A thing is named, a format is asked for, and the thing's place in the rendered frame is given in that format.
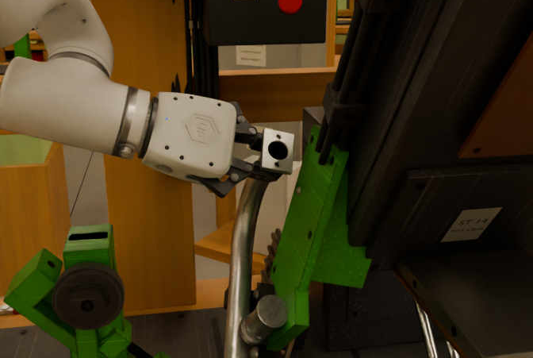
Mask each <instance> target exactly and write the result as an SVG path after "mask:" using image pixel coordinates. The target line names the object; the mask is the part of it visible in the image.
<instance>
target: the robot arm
mask: <svg viewBox="0 0 533 358"><path fill-rule="evenodd" d="M33 28H34V29H35V30H36V32H37V33H38V34H39V36H40V37H41V39H42V40H43V42H44V44H45V46H46V48H47V50H48V58H47V61H46V62H39V61H35V60H31V59H27V58H24V57H21V56H17V57H15V58H13V59H12V60H11V62H10V64H9V66H8V68H7V69H6V73H5V74H4V77H3V80H2V85H1V87H0V129H2V130H6V131H10V132H13V133H20V134H23V135H26V136H30V137H36V138H40V139H43V140H47V141H53V142H56V143H60V144H66V145H70V146H73V147H76V148H83V149H86V150H90V151H94V152H100V153H103V154H106V155H111V156H117V157H120V158H122V159H127V160H132V159H133V157H134V155H135V153H136V152H138V158H140V159H142V161H141V163H142V164H144V165H146V166H148V167H150V168H152V169H155V170H157V171H160V172H162V173H164V174H166V175H170V176H172V177H175V178H177V179H182V180H185V181H187V182H191V183H196V184H199V185H203V186H206V187H207V188H209V189H210V190H211V191H212V192H213V193H214V194H216V195H217V196H218V197H219V198H225V197H226V195H227V194H228V193H229V192H230V190H231V189H232V188H233V187H234V186H235V185H236V184H237V183H239V182H241V181H242V180H245V179H246V178H251V179H257V180H261V181H264V182H268V183H272V182H276V181H277V180H278V179H279V178H280V177H281V176H282V175H283V174H281V173H277V172H272V171H264V170H260V161H258V160H256V161H255V162H254V163H253V164H251V163H248V162H246V161H244V160H240V159H237V158H235V157H233V156H232V152H233V145H234V142H236V143H241V144H249V148H250V149H251V150H255V151H258V152H261V147H262V135H263V134H262V133H259V132H258V131H257V128H256V127H254V126H251V125H250V123H249V122H248V121H247V119H246V118H245V117H244V116H243V113H242V111H241V109H240V106H239V104H238V103H237V102H223V101H220V100H216V99H213V98H207V97H202V96H197V95H192V94H182V93H174V92H158V94H157V96H156V97H153V98H152V100H151V101H150V92H149V91H146V90H141V89H138V88H135V87H129V86H126V85H123V84H120V83H115V82H113V81H111V80H110V79H111V75H112V72H113V64H114V51H113V45H112V42H111V40H110V37H109V34H108V33H107V31H106V29H105V26H104V25H103V23H102V20H101V19H100V17H99V16H98V13H97V12H96V10H95V8H94V7H93V5H92V4H91V2H90V0H0V48H4V47H6V46H9V45H11V44H13V43H15V42H17V41H18V40H20V39H21V38H22V37H24V36H25V35H26V34H27V33H28V32H30V31H31V30H32V29H33ZM223 175H228V176H229V177H228V178H227V179H226V180H225V181H224V182H221V180H220V178H221V177H222V176H223Z"/></svg>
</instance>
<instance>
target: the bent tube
mask: <svg viewBox="0 0 533 358"><path fill-rule="evenodd" d="M277 137H279V138H280V139H278V138H277ZM293 143H294V134H292V133H284V132H280V131H277V130H273V129H263V135H262V147H261V155H260V157H259V158H258V159H257V160H258V161H260V170H264V171H272V172H277V173H281V174H285V175H291V174H292V173H293ZM276 166H277V167H276ZM268 184H269V183H268V182H264V181H261V180H257V179H251V178H247V179H246V181H245V184H244V186H243V190H242V193H241V196H240V200H239V204H238V207H237V211H236V219H235V223H234V228H233V234H232V250H231V261H230V273H229V285H228V308H227V319H226V331H225V343H224V358H248V345H249V344H248V343H247V342H245V341H244V340H243V338H242V337H241V336H240V323H241V321H242V320H243V319H244V318H245V317H246V316H247V315H248V314H249V313H250V312H251V278H252V261H253V246H254V237H255V227H256V222H257V218H258V214H259V208H260V205H261V202H262V200H263V196H264V193H265V191H266V188H267V186H268Z"/></svg>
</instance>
